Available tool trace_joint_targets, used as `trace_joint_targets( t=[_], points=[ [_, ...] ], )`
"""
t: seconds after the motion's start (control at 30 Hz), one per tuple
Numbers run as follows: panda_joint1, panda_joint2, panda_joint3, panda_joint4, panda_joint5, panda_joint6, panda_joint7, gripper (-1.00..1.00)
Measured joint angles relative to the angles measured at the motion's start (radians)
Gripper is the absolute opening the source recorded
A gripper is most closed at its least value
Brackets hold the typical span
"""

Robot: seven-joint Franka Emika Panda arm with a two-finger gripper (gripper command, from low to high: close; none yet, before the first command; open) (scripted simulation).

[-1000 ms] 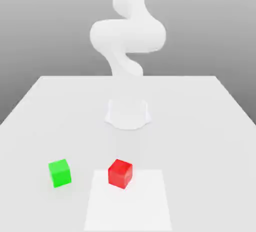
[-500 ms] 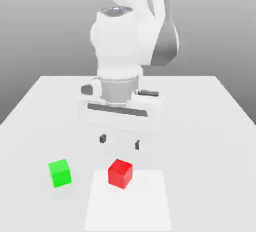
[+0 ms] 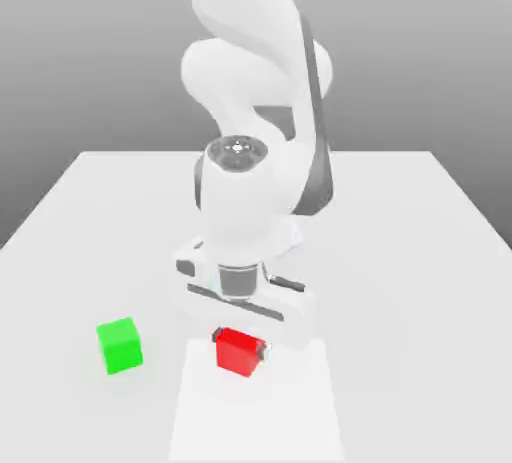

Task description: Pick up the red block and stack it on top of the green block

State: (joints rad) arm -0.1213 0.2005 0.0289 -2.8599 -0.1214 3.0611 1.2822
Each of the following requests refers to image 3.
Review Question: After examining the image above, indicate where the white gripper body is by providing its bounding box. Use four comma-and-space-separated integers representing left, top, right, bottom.
177, 278, 318, 349

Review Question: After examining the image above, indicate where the small red cube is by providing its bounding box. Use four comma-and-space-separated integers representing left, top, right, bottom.
215, 326, 267, 379

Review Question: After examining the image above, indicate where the small green cube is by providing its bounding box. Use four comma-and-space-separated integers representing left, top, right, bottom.
95, 316, 144, 377

